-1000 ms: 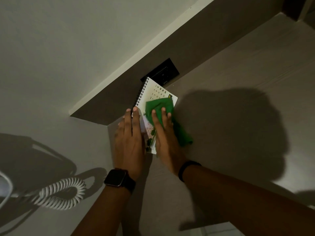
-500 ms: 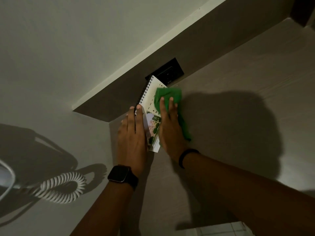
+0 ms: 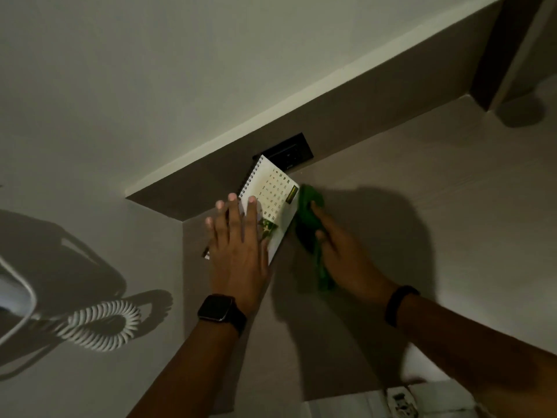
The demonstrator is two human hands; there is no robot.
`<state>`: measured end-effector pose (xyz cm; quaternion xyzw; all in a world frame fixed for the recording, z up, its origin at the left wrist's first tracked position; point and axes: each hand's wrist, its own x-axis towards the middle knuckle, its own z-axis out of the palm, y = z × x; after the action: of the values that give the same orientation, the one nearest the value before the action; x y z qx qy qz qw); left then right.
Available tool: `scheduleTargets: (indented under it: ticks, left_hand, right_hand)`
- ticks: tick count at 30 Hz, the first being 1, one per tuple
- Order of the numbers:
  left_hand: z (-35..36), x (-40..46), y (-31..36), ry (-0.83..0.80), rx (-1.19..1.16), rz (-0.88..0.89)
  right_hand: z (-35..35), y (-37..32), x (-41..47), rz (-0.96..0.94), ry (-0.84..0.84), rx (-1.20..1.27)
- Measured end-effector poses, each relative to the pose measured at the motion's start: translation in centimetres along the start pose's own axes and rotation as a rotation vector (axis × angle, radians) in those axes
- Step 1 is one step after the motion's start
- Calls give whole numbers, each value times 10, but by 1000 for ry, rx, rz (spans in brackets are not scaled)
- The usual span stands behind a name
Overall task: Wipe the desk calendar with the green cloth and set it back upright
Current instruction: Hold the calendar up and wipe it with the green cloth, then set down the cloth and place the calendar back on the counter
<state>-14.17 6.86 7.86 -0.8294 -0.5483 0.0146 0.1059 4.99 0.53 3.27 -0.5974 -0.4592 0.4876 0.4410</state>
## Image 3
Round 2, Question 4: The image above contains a small white adapter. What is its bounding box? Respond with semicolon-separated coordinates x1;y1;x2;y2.
386;386;419;418

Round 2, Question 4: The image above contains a person's right forearm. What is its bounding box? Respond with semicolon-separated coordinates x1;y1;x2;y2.
395;293;557;418

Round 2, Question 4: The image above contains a person's right hand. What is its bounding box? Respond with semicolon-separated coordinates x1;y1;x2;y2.
309;200;399;308

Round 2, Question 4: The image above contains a green cleaning cloth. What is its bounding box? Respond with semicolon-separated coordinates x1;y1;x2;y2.
295;183;337;293

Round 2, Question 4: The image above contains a black fitness band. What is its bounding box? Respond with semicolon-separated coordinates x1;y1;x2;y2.
384;285;421;328

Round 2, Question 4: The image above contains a white coiled cable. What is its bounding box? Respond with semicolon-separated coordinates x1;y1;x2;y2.
56;300;142;353

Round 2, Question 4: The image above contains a person's left hand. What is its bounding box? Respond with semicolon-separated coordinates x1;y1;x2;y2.
205;193;272;310

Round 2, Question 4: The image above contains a black smartwatch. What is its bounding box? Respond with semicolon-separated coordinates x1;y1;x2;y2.
197;293;248;338

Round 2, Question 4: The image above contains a white spiral desk calendar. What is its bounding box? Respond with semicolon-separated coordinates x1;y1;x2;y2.
202;154;301;266

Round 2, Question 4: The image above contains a black wall socket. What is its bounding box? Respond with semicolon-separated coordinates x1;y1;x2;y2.
253;132;315;172

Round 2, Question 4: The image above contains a person's left forearm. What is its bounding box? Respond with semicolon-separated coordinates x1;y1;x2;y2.
126;317;241;418

